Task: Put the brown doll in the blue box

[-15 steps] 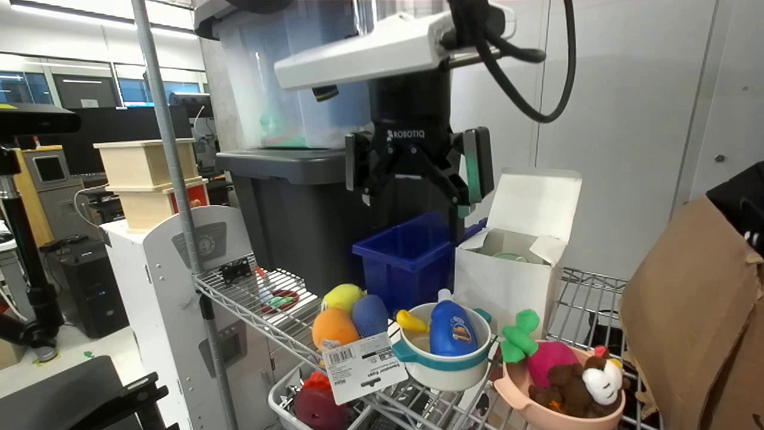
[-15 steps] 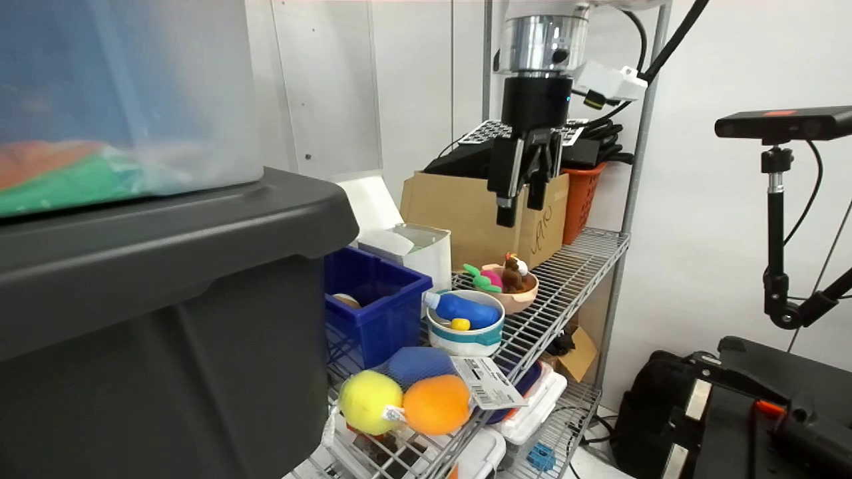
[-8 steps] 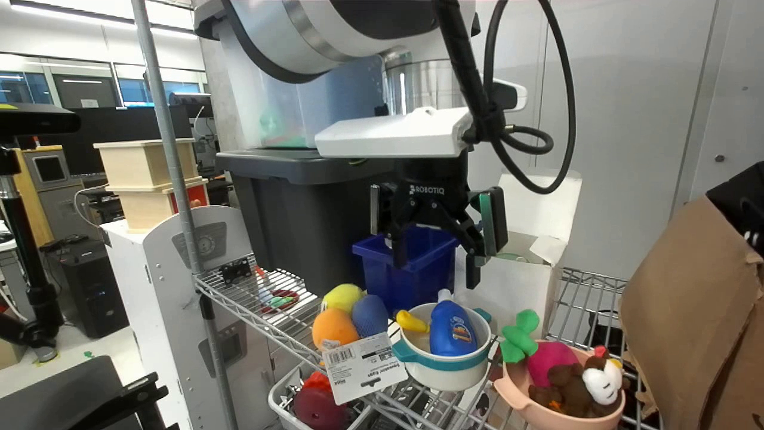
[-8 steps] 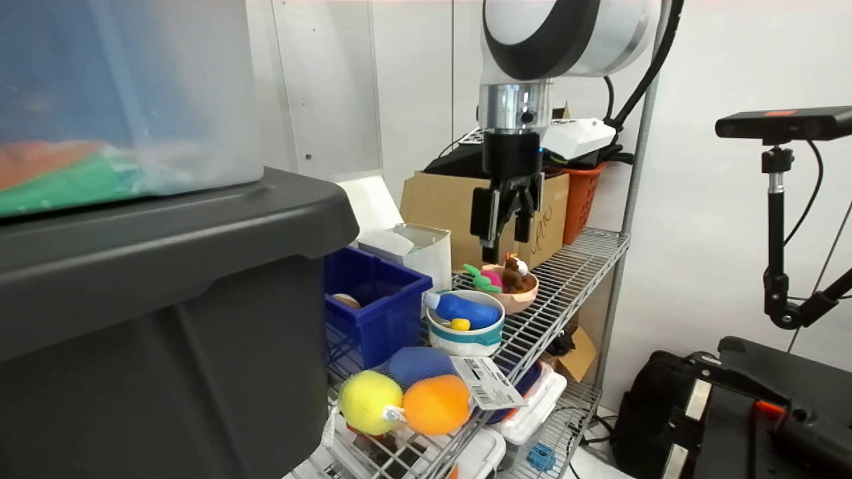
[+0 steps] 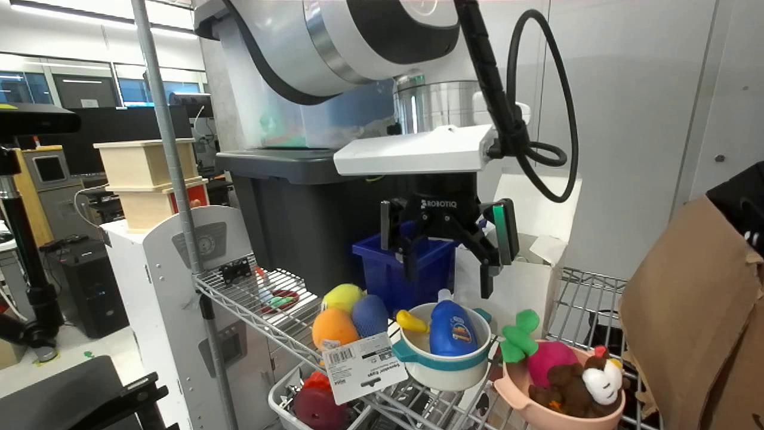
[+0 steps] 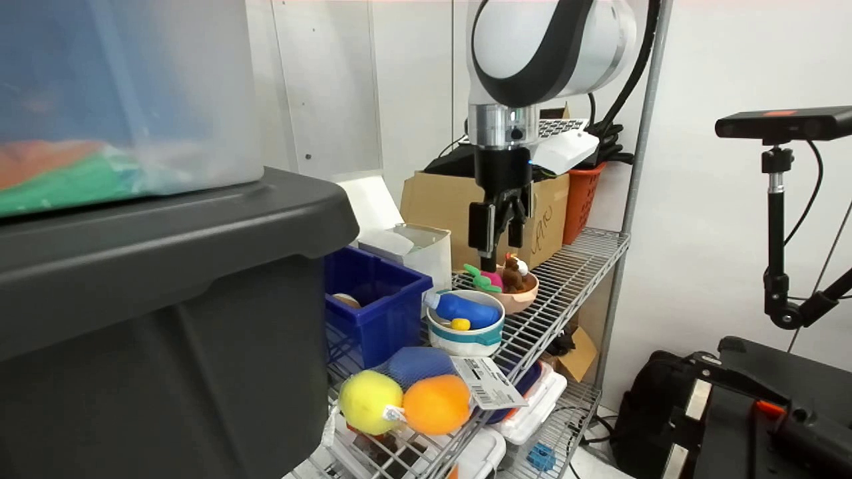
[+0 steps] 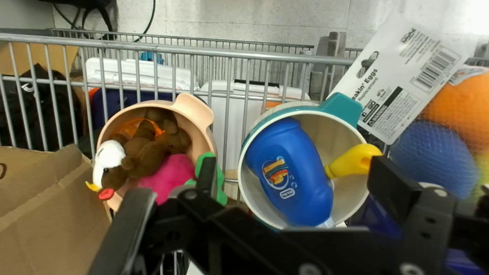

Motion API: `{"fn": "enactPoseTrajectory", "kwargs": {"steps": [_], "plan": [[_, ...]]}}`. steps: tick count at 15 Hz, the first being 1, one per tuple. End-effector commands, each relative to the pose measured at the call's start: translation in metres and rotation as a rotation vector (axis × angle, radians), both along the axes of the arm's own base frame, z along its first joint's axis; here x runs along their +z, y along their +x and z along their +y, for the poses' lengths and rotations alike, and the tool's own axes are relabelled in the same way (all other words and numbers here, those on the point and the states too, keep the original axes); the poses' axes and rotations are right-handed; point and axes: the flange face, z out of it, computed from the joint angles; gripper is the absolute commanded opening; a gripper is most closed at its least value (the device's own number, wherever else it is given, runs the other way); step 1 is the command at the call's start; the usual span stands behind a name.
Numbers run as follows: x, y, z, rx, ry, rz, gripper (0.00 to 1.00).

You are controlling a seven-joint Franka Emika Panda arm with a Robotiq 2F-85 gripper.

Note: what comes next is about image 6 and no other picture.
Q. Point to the small yellow toy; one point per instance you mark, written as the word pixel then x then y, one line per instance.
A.
pixel 459 325

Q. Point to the green plush toy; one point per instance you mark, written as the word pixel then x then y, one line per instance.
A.
pixel 481 284

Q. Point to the white cardboard box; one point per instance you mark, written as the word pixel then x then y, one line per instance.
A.
pixel 428 254

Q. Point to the small white round object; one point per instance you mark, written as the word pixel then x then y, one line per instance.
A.
pixel 348 302

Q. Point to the pink plastic bowl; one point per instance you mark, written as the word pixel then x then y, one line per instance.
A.
pixel 520 302

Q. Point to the orange plastic bucket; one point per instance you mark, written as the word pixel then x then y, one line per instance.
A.
pixel 583 203

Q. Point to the blue plush ball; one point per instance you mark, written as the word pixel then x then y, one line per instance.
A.
pixel 418 363

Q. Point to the large grey storage bin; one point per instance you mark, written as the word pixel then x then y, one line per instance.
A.
pixel 134 356

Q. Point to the clear plastic storage bin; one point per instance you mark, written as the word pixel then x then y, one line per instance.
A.
pixel 134 90

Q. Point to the blue toy detergent bottle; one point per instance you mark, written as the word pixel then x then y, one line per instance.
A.
pixel 471 309

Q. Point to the blue tape roll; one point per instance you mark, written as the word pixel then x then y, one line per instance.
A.
pixel 541 456

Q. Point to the teal white toy pot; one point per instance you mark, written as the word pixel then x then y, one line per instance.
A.
pixel 461 343

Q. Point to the brown cardboard box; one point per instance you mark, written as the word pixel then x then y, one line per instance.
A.
pixel 436 215

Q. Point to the pink plush toy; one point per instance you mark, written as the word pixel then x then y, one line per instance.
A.
pixel 493 278

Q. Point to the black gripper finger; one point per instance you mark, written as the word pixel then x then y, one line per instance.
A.
pixel 519 223
pixel 483 231

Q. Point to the black stereo camera bar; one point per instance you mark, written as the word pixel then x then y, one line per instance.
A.
pixel 781 125

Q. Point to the blue plastic box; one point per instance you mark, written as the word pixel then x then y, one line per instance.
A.
pixel 391 323

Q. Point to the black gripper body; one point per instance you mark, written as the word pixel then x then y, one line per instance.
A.
pixel 501 175

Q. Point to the brown doll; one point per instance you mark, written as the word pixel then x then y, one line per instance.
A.
pixel 515 278

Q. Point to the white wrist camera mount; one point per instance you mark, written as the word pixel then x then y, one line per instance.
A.
pixel 569 151

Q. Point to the loose brown cardboard piece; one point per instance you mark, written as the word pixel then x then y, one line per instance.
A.
pixel 583 360

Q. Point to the white grid pattern board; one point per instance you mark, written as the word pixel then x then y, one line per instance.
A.
pixel 560 126

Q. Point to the black tool orange collar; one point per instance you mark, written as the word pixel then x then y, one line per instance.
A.
pixel 772 412

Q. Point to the white paper label tag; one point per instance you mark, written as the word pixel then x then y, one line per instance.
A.
pixel 485 384

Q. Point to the black camera stand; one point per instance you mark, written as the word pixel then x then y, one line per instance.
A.
pixel 776 231

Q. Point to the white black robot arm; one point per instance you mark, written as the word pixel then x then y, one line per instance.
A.
pixel 515 41

